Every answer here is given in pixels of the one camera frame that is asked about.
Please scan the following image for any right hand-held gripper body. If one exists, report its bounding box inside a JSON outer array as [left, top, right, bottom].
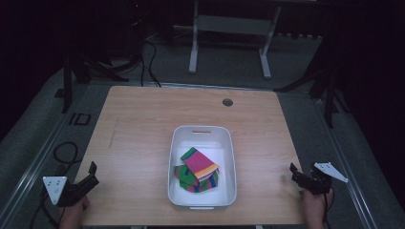
[[299, 161, 350, 197]]

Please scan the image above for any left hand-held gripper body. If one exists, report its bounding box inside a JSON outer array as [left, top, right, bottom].
[[42, 175, 94, 208]]

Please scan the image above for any white plastic basket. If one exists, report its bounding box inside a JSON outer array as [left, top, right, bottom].
[[167, 124, 238, 211]]

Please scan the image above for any pink sock with yellow band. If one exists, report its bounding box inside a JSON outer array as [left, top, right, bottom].
[[180, 146, 221, 182]]

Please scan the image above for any green striped sock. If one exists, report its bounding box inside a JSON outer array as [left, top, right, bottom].
[[174, 164, 221, 194]]

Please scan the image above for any person's left hand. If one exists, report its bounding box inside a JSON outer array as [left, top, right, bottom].
[[58, 196, 91, 225]]

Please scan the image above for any person's right hand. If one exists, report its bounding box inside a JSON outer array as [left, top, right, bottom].
[[302, 186, 334, 221]]

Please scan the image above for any black tripod stand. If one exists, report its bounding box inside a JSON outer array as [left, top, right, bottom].
[[273, 31, 352, 130], [61, 47, 130, 115]]

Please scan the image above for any metal floor rail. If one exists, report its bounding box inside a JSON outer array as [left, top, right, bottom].
[[313, 96, 381, 229], [0, 85, 96, 229]]

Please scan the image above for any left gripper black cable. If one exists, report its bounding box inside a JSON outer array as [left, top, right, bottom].
[[29, 187, 65, 229]]

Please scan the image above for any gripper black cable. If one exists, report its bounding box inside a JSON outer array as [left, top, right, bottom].
[[320, 192, 336, 229], [29, 187, 65, 229]]

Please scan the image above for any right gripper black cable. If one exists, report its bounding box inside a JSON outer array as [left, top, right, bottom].
[[320, 192, 336, 229]]

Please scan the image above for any looped black floor cable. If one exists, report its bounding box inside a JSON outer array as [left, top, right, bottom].
[[53, 140, 84, 168]]

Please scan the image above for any white metal desk frame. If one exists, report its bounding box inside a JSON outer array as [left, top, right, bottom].
[[188, 0, 283, 81]]

